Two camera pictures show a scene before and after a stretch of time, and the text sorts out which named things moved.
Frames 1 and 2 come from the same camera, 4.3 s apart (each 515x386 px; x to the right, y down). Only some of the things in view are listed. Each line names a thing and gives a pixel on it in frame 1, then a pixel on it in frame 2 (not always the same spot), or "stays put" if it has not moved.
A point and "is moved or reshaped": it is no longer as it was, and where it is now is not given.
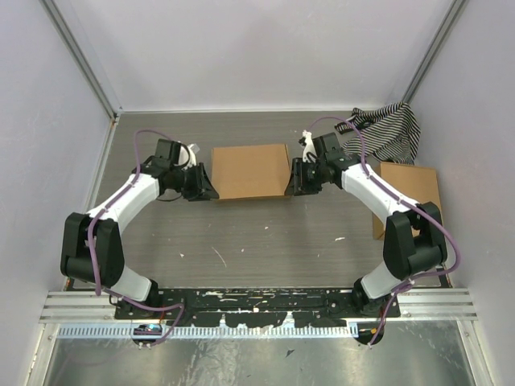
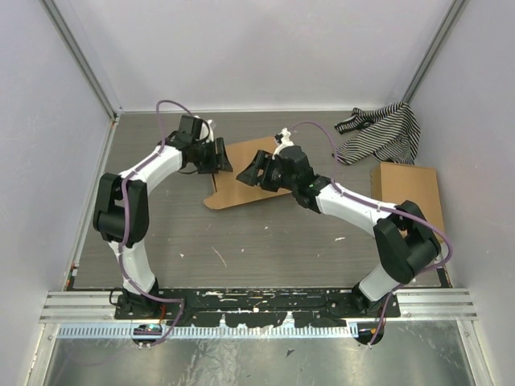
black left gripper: x=203 y=189 → x=223 y=162
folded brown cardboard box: x=417 y=183 stays put
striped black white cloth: x=391 y=133 stays put
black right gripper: x=298 y=185 → x=249 y=175
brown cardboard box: x=250 y=171 is moved or reshaped
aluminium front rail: x=415 y=305 stays put
